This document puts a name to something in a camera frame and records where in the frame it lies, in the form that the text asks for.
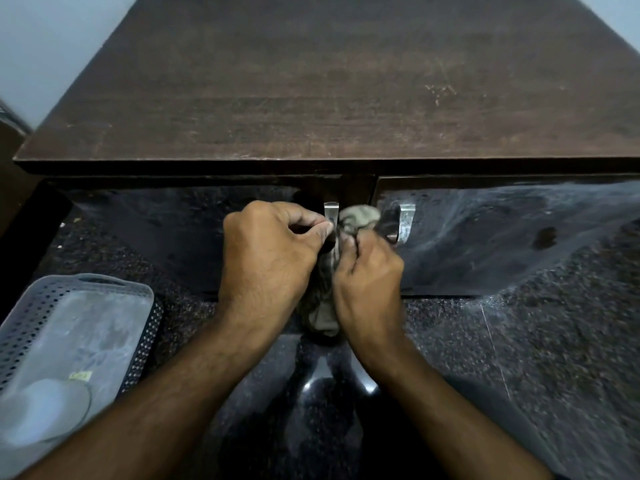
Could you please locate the person's right hand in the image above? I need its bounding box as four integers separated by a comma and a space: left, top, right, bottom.
332, 228, 407, 373

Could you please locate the person's left hand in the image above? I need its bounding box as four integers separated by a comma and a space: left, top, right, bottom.
215, 199, 335, 335

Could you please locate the grey cleaning cloth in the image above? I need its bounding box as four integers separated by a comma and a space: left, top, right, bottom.
299, 204, 382, 341

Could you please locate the metal cabinet handle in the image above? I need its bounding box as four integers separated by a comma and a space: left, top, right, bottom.
387, 203, 417, 244
323, 201, 342, 268

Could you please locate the brown wooden cabinet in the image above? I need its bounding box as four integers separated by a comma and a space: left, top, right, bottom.
13, 0, 640, 301

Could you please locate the white spray bottle black nozzle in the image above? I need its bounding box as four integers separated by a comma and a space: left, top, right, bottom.
0, 377, 95, 445

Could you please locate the person's left forearm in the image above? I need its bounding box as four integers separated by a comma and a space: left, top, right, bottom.
15, 309, 296, 480

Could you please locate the person's right forearm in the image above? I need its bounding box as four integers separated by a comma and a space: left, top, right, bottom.
359, 344, 553, 480

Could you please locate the white perforated plastic basket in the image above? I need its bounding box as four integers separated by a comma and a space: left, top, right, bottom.
0, 273, 165, 475

